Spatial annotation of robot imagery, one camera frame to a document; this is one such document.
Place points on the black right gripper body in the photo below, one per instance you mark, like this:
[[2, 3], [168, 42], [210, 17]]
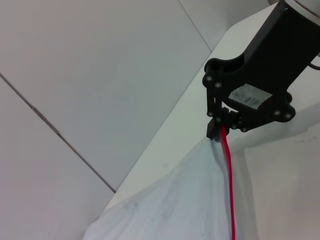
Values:
[[275, 50]]

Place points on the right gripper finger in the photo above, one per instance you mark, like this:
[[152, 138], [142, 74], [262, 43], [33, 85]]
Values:
[[262, 120], [214, 100]]

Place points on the clear document bag red zip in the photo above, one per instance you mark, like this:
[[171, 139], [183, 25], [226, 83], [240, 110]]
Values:
[[175, 205]]

